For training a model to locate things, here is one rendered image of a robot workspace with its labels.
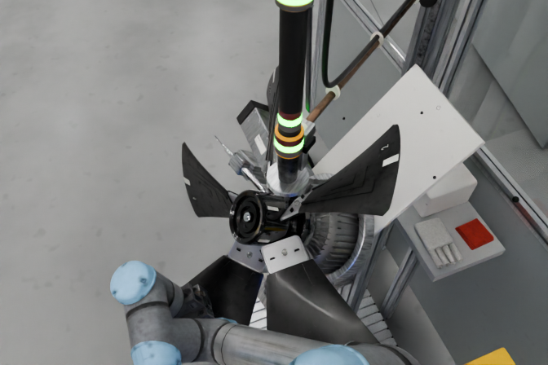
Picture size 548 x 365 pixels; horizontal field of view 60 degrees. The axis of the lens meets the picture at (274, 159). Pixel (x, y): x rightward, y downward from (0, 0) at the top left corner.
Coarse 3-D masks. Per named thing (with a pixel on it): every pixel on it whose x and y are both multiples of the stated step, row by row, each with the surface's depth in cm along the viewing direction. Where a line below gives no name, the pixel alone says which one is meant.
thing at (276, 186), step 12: (312, 132) 74; (312, 144) 76; (300, 156) 76; (276, 168) 79; (300, 168) 78; (276, 180) 78; (300, 180) 78; (276, 192) 77; (288, 192) 76; (300, 192) 77
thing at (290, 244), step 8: (280, 240) 102; (288, 240) 102; (296, 240) 102; (264, 248) 101; (272, 248) 101; (280, 248) 101; (288, 248) 101; (296, 248) 101; (304, 248) 101; (264, 256) 100; (272, 256) 100; (280, 256) 100; (288, 256) 100; (296, 256) 100; (304, 256) 100; (272, 264) 99; (280, 264) 99; (288, 264) 99; (272, 272) 98
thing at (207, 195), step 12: (192, 156) 122; (192, 168) 123; (204, 168) 118; (192, 180) 126; (204, 180) 120; (216, 180) 115; (192, 192) 130; (204, 192) 124; (216, 192) 118; (192, 204) 133; (204, 204) 128; (216, 204) 123; (228, 204) 117; (204, 216) 132; (216, 216) 127; (228, 216) 122
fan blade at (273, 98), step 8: (272, 80) 113; (272, 88) 111; (272, 96) 108; (272, 104) 107; (272, 112) 105; (272, 120) 104; (272, 128) 103; (272, 144) 114; (272, 152) 113; (272, 160) 113
